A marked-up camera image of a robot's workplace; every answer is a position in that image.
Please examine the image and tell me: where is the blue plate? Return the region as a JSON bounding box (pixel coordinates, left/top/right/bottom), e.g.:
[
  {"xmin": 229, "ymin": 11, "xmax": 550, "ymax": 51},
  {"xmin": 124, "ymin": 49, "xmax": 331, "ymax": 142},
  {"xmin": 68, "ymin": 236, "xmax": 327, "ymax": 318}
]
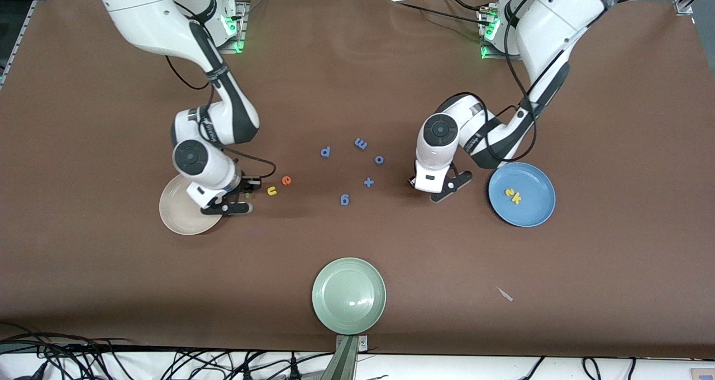
[{"xmin": 488, "ymin": 162, "xmax": 556, "ymax": 227}]

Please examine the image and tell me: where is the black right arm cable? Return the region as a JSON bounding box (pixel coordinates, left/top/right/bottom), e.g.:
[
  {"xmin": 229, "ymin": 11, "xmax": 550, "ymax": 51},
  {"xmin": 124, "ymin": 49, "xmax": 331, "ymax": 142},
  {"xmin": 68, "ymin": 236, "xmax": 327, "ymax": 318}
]
[{"xmin": 165, "ymin": 11, "xmax": 277, "ymax": 181}]

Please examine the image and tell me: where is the grey metal camera post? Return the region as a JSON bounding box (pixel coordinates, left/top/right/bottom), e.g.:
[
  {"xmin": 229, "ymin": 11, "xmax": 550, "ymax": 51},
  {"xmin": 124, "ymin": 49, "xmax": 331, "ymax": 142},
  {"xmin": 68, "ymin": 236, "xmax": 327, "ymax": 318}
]
[{"xmin": 320, "ymin": 335, "xmax": 369, "ymax": 380}]

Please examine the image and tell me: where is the black cable tangle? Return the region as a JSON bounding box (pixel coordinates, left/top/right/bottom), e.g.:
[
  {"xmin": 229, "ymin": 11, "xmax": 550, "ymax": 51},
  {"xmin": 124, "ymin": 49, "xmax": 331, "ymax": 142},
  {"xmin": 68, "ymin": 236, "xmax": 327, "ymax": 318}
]
[{"xmin": 0, "ymin": 321, "xmax": 319, "ymax": 380}]

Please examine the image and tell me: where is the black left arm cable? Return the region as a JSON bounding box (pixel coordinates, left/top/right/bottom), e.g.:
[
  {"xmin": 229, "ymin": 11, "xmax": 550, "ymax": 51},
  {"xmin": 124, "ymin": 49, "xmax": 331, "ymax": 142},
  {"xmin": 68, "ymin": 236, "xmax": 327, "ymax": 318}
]
[{"xmin": 483, "ymin": 0, "xmax": 538, "ymax": 163}]

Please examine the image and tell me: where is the brown table cover sheet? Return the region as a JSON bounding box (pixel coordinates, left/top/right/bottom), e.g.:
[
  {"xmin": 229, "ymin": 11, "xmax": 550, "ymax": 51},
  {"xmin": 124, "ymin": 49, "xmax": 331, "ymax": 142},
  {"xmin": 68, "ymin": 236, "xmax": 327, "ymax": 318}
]
[{"xmin": 0, "ymin": 0, "xmax": 715, "ymax": 361}]

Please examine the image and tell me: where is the beige brown plate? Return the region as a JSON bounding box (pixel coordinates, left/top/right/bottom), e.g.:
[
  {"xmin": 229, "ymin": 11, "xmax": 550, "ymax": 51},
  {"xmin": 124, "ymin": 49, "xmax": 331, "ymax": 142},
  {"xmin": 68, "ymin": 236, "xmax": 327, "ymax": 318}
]
[{"xmin": 159, "ymin": 173, "xmax": 224, "ymax": 235}]

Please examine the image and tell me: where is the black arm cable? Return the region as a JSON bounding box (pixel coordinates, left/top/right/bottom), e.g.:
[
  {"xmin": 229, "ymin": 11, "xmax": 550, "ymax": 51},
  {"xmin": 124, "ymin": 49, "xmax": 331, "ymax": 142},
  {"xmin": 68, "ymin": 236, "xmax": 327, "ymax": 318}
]
[
  {"xmin": 483, "ymin": 0, "xmax": 538, "ymax": 163},
  {"xmin": 165, "ymin": 11, "xmax": 277, "ymax": 181}
]

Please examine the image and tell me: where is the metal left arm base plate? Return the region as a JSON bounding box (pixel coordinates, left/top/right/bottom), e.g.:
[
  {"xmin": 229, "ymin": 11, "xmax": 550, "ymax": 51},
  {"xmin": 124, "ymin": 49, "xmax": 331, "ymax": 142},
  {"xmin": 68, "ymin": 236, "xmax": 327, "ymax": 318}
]
[{"xmin": 479, "ymin": 8, "xmax": 526, "ymax": 61}]

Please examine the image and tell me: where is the pale green plate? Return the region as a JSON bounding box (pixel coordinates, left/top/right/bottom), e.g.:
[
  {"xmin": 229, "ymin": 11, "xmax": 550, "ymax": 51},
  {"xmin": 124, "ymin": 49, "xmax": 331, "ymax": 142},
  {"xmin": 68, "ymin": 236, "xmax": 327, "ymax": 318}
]
[{"xmin": 312, "ymin": 258, "xmax": 387, "ymax": 335}]

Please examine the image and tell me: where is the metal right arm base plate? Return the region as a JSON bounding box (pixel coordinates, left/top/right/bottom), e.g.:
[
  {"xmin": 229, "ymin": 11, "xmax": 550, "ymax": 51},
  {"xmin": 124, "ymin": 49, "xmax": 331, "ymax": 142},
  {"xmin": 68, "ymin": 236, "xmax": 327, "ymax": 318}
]
[{"xmin": 215, "ymin": 0, "xmax": 249, "ymax": 54}]

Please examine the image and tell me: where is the thin black base cable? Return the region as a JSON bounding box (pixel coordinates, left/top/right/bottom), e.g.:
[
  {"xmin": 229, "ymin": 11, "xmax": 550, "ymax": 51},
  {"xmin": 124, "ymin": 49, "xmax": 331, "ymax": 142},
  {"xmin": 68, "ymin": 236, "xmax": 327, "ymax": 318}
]
[{"xmin": 388, "ymin": 0, "xmax": 484, "ymax": 34}]

